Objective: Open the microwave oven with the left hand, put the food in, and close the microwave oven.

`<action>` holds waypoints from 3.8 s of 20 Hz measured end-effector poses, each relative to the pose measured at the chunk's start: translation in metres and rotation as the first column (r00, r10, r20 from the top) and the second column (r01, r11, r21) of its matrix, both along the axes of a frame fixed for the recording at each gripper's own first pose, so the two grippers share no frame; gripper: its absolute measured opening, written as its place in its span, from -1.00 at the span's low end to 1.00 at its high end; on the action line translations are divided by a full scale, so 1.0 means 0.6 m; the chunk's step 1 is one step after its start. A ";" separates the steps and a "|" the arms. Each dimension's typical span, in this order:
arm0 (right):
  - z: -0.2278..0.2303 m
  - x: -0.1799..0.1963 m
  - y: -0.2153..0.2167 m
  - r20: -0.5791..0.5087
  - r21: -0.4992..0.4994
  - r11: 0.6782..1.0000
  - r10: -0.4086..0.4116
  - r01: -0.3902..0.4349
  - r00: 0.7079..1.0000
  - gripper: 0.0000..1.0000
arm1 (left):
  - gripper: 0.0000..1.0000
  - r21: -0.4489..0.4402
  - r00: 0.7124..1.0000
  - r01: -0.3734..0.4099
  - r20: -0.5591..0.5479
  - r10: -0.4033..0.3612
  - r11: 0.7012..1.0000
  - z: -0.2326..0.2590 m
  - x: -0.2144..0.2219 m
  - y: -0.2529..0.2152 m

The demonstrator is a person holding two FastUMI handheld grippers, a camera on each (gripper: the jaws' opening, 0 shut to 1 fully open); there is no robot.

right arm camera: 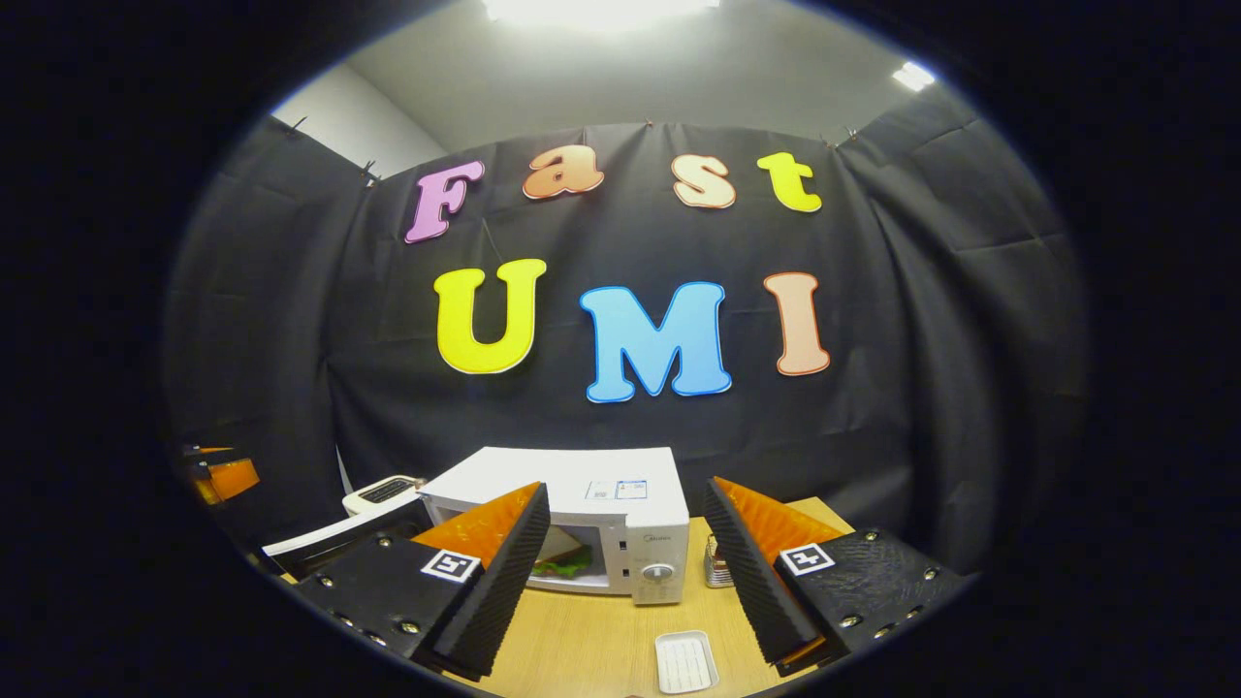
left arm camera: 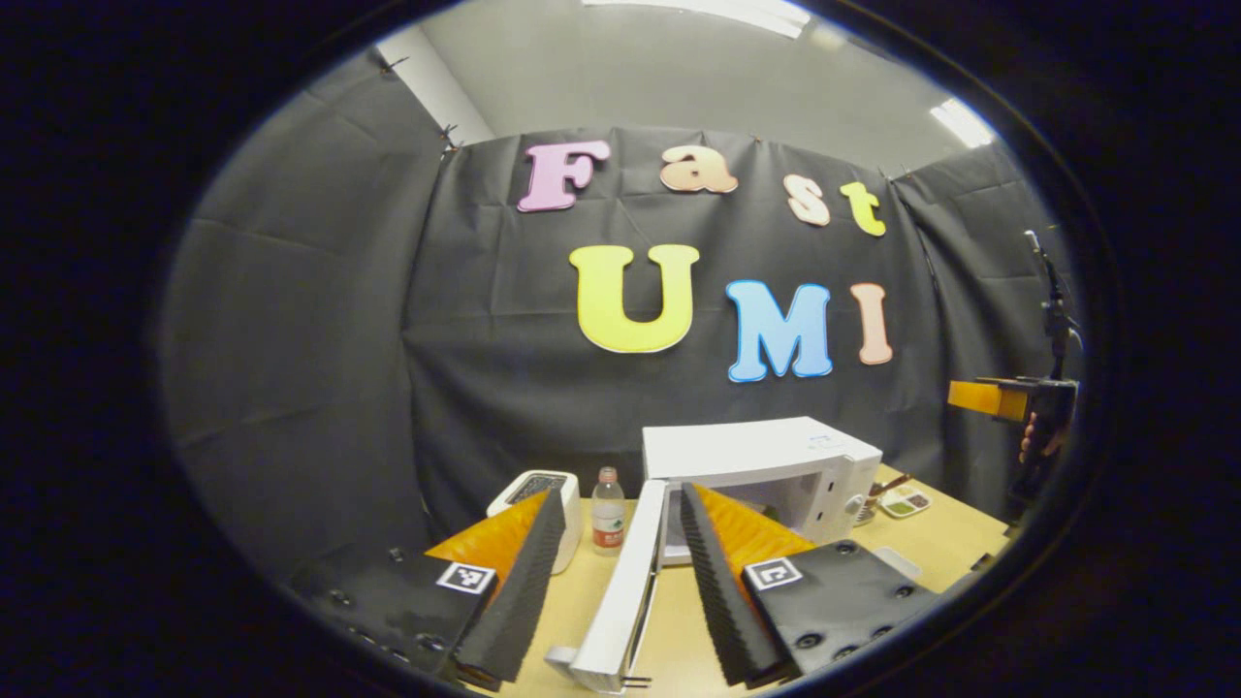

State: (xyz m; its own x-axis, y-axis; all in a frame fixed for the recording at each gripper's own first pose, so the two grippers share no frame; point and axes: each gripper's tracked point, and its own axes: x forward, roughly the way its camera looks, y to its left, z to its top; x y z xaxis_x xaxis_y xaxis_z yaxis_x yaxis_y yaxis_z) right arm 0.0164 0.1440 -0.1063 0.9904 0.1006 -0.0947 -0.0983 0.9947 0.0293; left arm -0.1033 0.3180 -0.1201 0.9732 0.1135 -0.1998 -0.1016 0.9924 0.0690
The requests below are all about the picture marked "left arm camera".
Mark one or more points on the black backdrop cloth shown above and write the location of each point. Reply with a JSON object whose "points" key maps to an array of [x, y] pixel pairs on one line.
{"points": [[310, 388]]}

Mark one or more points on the white microwave oven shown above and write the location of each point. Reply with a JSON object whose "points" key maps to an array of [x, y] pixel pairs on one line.
{"points": [[756, 446]]}

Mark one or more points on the white toaster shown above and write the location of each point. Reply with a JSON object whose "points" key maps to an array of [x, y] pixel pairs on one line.
{"points": [[567, 528]]}

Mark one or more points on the metal mesh basket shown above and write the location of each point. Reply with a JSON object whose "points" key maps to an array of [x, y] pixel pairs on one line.
{"points": [[867, 512]]}

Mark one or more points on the black table clamp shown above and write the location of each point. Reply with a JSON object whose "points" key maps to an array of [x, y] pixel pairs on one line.
{"points": [[983, 562]]}

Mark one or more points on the ceiling light panel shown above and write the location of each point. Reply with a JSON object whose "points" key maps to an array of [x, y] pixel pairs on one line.
{"points": [[963, 121]]}

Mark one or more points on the brown wooden spoon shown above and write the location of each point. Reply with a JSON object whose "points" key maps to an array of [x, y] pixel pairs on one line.
{"points": [[890, 483]]}

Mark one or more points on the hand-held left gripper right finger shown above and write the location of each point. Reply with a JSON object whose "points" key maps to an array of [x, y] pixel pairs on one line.
{"points": [[722, 601]]}

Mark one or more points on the clear water bottle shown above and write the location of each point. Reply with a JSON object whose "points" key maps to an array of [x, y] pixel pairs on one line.
{"points": [[608, 519]]}

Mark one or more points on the white divided bean dish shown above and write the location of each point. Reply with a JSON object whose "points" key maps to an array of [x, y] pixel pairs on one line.
{"points": [[904, 503]]}

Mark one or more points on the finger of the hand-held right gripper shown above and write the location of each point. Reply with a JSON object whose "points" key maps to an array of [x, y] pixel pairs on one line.
{"points": [[984, 397]]}

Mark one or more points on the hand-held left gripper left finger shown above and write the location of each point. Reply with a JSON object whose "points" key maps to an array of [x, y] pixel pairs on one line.
{"points": [[528, 601]]}

